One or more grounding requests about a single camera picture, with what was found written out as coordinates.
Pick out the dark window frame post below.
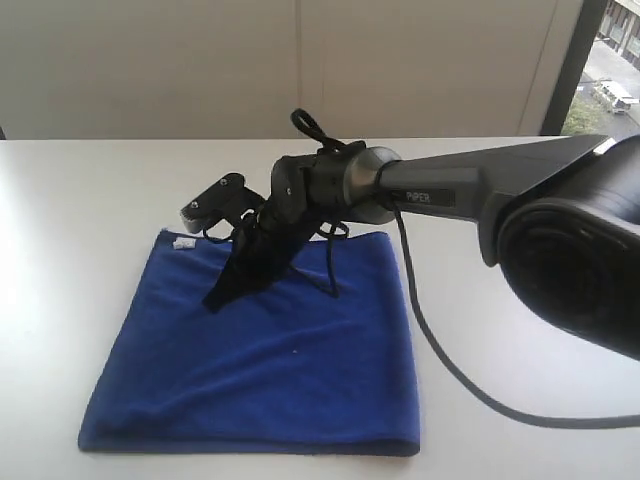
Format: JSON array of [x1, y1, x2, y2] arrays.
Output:
[[539, 0, 607, 136]]

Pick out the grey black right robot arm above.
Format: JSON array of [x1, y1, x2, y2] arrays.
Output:
[[204, 135, 639, 358]]

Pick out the white van outside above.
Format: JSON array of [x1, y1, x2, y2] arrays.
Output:
[[594, 81, 639, 114]]

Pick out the white towel label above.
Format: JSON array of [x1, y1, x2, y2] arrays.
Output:
[[172, 237, 197, 250]]

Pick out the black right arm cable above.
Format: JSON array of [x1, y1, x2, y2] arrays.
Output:
[[199, 107, 640, 431]]

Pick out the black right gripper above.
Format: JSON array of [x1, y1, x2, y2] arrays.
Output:
[[202, 199, 320, 313]]

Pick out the blue microfiber towel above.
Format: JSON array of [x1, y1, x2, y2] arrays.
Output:
[[77, 230, 420, 457]]

